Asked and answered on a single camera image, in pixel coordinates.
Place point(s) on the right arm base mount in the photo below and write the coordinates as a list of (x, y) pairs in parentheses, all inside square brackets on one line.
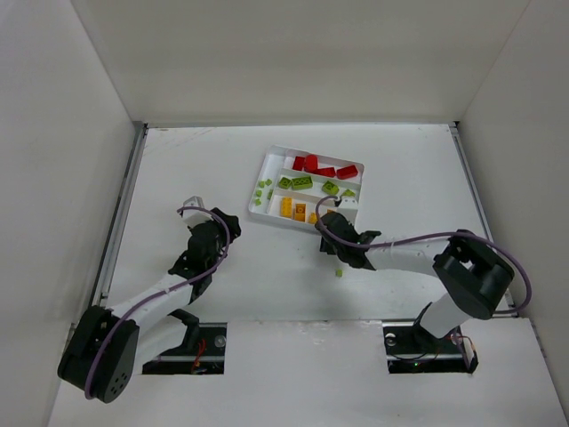
[(410, 350)]

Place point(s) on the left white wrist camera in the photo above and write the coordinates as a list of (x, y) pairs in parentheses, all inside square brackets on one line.
[(192, 212)]

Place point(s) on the long yellow lego brick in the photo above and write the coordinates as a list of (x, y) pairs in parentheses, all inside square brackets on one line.
[(286, 207)]

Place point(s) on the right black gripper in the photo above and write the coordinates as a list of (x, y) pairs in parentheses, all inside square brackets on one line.
[(334, 223)]

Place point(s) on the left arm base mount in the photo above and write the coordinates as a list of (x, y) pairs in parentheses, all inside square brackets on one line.
[(201, 352)]

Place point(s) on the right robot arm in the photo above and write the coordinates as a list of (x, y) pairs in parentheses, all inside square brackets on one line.
[(474, 276)]

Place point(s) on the white divided sorting tray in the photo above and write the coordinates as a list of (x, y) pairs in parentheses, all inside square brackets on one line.
[(277, 163)]

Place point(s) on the small green lego stud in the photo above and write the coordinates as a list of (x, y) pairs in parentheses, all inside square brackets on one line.
[(266, 183)]

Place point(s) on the long green lego brick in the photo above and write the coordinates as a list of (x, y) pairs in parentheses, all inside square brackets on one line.
[(301, 183)]

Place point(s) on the long red lego brick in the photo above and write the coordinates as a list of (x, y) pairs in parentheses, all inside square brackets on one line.
[(347, 172)]

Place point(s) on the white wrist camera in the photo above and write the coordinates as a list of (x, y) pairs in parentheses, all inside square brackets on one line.
[(348, 207), (192, 212)]

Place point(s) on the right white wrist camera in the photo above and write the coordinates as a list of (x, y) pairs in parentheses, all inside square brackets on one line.
[(348, 207)]

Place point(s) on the red yellow green lego cluster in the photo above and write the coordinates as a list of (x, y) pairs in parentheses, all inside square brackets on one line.
[(311, 163)]

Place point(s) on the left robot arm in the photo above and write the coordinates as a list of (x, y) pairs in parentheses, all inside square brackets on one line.
[(110, 345)]

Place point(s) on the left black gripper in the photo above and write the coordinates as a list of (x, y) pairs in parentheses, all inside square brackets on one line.
[(220, 223)]

